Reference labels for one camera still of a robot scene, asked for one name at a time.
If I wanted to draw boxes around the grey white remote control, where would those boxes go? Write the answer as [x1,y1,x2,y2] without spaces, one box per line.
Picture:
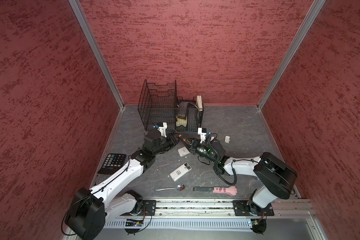
[178,147,190,157]

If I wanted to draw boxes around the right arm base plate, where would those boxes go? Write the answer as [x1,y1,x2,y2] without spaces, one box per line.
[232,200,275,217]

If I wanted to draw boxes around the yellow black brush in basket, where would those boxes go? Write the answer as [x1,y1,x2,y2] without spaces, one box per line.
[176,102,189,127]

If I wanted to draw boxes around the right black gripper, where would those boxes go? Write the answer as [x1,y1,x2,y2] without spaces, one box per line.
[181,137,217,163]

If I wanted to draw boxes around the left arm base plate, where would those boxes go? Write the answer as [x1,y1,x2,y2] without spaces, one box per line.
[122,200,157,217]

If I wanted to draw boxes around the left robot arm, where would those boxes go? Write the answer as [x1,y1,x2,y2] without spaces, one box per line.
[61,130,181,240]

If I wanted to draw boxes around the white air conditioner remote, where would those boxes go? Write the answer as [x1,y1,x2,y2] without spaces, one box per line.
[170,162,192,182]

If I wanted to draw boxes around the black wire basket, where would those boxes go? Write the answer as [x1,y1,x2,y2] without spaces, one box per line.
[138,81,204,132]

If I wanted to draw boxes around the wooden sticks in basket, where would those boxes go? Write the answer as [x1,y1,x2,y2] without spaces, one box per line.
[196,95,203,112]

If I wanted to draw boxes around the metal spoon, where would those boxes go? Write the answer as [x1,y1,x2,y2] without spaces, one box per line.
[156,184,185,192]

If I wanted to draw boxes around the black calculator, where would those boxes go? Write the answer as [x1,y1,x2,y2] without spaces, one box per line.
[98,154,127,175]

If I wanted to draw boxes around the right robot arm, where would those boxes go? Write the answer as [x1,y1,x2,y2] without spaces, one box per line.
[181,135,298,215]

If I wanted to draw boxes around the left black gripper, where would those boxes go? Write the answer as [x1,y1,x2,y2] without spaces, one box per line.
[153,131,184,156]

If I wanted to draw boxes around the pink cat paw spatula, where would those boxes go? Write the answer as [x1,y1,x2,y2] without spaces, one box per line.
[193,186,238,196]

